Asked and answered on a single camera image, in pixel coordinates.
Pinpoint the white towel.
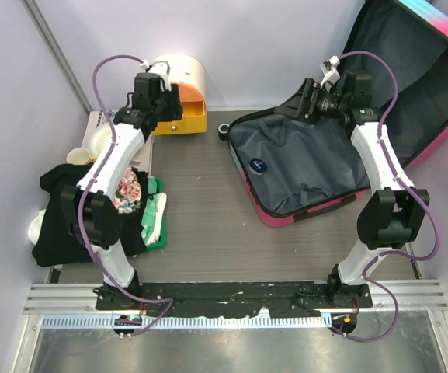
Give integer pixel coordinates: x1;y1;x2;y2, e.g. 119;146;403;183
27;209;46;246

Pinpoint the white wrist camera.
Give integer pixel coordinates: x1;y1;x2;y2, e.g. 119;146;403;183
140;60;172;91
320;56;340;85

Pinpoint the pink and teal children's suitcase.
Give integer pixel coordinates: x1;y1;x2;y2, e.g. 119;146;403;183
219;1;448;227

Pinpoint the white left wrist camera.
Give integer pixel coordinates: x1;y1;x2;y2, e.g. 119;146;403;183
140;60;172;91

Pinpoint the white paper plate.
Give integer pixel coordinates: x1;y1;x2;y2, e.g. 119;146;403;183
88;123;112;156

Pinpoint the pastel three-drawer storage box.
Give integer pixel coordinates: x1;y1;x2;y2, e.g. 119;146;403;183
154;54;208;135

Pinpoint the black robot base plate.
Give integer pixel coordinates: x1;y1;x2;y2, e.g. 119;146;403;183
93;281;373;319

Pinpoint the yellow ceramic mug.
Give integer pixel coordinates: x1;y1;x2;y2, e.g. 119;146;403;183
66;148;97;166

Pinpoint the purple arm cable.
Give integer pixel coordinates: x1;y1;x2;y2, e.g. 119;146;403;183
330;50;442;343
78;55;174;337

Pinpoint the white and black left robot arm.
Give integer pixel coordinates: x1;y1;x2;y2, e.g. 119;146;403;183
61;61;182;310

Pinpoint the black floral print shirt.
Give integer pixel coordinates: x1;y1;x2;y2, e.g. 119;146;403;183
32;164;148;267

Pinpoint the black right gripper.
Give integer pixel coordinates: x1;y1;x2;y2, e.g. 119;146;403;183
274;78;348;126

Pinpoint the white slotted cable duct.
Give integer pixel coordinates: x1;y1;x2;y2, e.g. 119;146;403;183
41;312;332;330

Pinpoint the aluminium frame rail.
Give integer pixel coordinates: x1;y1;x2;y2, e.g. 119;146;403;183
23;280;448;315

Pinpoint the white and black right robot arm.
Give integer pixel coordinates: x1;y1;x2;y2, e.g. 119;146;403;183
274;71;429;307

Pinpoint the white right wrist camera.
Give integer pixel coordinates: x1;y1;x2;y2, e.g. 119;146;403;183
320;56;340;85

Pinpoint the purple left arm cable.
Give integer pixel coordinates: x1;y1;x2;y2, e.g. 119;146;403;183
78;55;174;337

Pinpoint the green tie-dye garment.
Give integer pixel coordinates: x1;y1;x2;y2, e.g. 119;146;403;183
140;176;168;246

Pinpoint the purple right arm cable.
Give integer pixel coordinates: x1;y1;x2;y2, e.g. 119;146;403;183
330;50;442;343

